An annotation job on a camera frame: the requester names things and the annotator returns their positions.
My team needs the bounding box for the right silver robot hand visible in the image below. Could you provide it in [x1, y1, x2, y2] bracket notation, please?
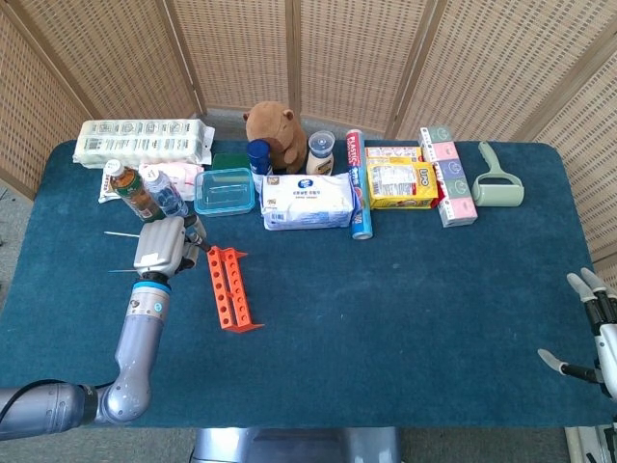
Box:
[537, 267, 617, 399]

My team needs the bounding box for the metal-handled precision screwdriver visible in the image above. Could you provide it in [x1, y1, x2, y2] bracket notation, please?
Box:
[185, 216, 214, 255]

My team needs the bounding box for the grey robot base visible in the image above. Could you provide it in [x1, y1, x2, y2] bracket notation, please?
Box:
[191, 426, 402, 463]

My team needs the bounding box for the orange test tube rack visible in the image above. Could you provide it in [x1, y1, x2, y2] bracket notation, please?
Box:
[205, 245, 265, 334]

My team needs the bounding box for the green lint roller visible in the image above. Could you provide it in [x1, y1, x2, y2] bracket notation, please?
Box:
[470, 140, 525, 208]

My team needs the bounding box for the blue table cloth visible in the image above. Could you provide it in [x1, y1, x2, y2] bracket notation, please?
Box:
[0, 139, 617, 430]

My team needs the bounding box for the pastel tissue box pack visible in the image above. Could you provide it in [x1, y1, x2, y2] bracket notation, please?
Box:
[417, 125, 479, 229]

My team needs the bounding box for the yellow Lipo snack bag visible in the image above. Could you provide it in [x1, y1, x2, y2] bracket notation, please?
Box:
[366, 161, 440, 211]

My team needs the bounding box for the plastic wrap roll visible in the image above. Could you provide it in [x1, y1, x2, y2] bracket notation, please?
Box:
[344, 127, 375, 241]

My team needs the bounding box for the red yellow snack box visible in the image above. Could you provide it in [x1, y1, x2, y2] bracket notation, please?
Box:
[364, 146, 424, 165]

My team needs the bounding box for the white wet wipes pack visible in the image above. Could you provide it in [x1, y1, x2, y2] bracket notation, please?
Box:
[259, 172, 361, 232]

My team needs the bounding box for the white bottle with clear cap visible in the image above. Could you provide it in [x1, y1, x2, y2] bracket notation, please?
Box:
[306, 129, 336, 177]

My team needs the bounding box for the brown capybara plush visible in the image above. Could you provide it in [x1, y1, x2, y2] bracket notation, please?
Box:
[242, 100, 309, 176]

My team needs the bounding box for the blue spray can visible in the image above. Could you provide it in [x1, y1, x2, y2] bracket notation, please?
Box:
[246, 138, 275, 177]

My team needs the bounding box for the wicker folding screen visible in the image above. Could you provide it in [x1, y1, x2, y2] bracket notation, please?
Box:
[0, 0, 617, 290]

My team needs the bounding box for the clear container with blue lid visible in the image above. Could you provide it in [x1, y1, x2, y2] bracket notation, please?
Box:
[193, 167, 256, 218]

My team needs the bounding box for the green flat box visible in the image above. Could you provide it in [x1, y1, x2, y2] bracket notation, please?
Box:
[210, 152, 252, 171]

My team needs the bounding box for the white pink snack bag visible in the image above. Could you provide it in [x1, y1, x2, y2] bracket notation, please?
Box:
[97, 162, 206, 204]

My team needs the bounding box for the clear water bottle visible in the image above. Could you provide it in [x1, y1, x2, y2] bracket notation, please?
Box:
[139, 166, 190, 221]

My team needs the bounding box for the green tea bottle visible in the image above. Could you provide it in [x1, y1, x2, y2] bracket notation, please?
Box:
[106, 158, 165, 225]

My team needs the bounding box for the white paper roll pack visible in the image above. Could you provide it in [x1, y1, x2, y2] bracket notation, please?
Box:
[71, 118, 216, 169]

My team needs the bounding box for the white metal frame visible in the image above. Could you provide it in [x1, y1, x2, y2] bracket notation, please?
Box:
[564, 424, 617, 463]

